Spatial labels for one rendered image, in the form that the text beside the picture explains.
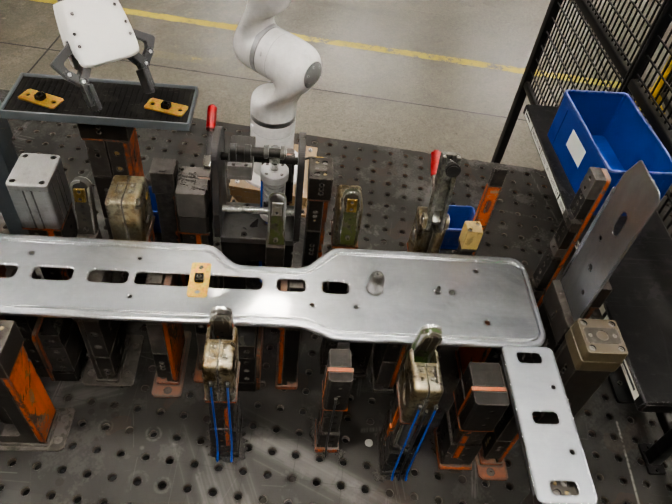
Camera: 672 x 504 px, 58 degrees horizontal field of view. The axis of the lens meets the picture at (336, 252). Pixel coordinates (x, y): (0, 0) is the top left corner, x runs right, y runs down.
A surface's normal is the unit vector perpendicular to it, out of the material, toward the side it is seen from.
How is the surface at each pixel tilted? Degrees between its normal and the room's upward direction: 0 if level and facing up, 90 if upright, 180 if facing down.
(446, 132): 0
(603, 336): 0
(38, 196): 90
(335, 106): 0
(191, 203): 90
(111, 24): 59
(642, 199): 90
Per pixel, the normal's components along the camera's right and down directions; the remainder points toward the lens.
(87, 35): 0.58, 0.19
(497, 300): 0.10, -0.67
